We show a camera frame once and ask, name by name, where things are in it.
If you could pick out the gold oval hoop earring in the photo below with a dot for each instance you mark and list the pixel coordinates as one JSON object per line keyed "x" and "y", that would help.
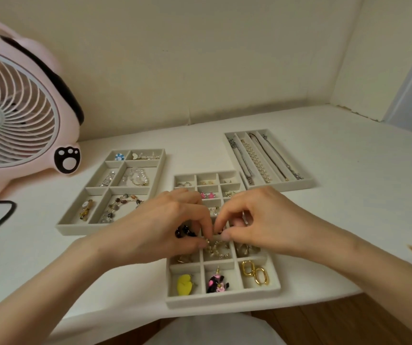
{"x": 262, "y": 269}
{"x": 247, "y": 262}

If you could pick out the gold heart hoop earring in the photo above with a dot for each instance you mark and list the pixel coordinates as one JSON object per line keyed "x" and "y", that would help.
{"x": 184, "y": 259}

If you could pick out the grey bracelet tray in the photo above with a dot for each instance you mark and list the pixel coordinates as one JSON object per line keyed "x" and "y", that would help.
{"x": 64, "y": 230}

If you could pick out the grey necklace tray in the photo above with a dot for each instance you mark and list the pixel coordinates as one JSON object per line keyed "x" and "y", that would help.
{"x": 304, "y": 185}

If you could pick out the gold chunky hoop earring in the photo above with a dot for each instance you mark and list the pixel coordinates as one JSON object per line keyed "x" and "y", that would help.
{"x": 220, "y": 254}

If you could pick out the crystal stud earring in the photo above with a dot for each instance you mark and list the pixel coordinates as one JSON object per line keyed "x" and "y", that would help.
{"x": 231, "y": 194}

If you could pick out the white heart brooch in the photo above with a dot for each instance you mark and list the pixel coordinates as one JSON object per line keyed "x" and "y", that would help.
{"x": 139, "y": 156}

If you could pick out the pink star earring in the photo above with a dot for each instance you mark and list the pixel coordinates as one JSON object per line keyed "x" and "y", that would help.
{"x": 212, "y": 195}
{"x": 204, "y": 195}

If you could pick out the yellow enamel earring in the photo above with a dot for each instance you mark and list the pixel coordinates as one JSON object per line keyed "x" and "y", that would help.
{"x": 182, "y": 288}
{"x": 188, "y": 280}

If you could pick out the grey earring grid tray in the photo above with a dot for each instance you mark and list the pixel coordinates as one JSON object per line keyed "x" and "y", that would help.
{"x": 224, "y": 301}

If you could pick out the pink bow stud earring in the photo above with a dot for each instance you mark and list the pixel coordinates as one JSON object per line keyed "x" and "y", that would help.
{"x": 215, "y": 211}

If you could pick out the shiny wide hoop earring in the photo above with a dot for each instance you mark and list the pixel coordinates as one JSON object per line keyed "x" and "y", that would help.
{"x": 247, "y": 249}

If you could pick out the person's left forearm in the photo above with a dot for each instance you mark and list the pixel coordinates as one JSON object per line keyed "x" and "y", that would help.
{"x": 37, "y": 294}

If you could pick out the pink black bow earring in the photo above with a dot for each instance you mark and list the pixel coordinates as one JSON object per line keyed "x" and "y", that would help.
{"x": 216, "y": 282}

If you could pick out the white table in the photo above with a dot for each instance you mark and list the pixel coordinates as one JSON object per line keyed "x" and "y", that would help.
{"x": 364, "y": 168}

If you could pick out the black bow earrings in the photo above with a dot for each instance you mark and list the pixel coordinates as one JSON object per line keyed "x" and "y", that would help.
{"x": 184, "y": 231}

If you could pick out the rhinestone bow brooch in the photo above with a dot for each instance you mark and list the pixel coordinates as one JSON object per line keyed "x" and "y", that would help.
{"x": 152, "y": 156}

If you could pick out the pink animal-shaped desk fan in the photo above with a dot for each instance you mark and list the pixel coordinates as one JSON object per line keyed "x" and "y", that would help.
{"x": 15, "y": 114}

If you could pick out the person's right hand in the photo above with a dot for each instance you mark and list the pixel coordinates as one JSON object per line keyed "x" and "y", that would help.
{"x": 281, "y": 222}

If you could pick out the person's left hand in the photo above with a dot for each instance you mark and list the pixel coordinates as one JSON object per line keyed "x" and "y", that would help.
{"x": 148, "y": 229}

